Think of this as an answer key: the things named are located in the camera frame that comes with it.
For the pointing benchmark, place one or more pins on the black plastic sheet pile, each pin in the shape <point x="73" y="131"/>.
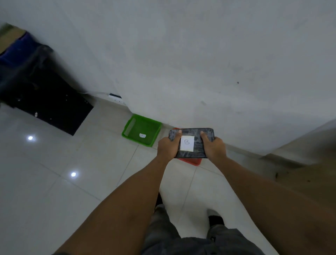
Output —
<point x="52" y="110"/>

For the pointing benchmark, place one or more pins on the blue plastic container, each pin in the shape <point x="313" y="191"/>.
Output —
<point x="18" y="51"/>

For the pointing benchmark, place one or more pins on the person's left foot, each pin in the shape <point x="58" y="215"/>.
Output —
<point x="158" y="201"/>

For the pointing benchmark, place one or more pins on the person's left forearm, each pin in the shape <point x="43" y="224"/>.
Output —
<point x="126" y="210"/>

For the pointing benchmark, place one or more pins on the white power strip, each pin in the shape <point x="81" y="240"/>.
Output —
<point x="115" y="99"/>

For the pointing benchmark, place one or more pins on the person's right forearm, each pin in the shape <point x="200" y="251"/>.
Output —
<point x="275" y="205"/>

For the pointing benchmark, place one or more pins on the person's left hand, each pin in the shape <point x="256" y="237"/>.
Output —
<point x="169" y="149"/>

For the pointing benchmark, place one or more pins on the person's right hand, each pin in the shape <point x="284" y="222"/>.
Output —
<point x="215" y="149"/>

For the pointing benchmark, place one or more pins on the brown cardboard box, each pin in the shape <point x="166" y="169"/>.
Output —
<point x="10" y="36"/>

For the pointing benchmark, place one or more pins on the person's right foot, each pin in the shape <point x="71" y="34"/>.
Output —
<point x="215" y="219"/>

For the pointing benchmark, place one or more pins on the red plastic basket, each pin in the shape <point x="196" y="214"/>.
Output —
<point x="194" y="161"/>

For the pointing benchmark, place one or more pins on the green plastic basket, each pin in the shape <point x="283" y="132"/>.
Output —
<point x="144" y="127"/>

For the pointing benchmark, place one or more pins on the light wooden table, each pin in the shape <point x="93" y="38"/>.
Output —
<point x="315" y="178"/>

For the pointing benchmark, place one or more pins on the black packet labelled B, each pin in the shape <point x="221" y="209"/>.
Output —
<point x="197" y="150"/>

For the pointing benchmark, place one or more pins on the person's foot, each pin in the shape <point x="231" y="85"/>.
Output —
<point x="158" y="201"/>
<point x="215" y="219"/>

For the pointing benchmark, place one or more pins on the person's grey trousers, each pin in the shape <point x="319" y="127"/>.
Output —
<point x="189" y="245"/>

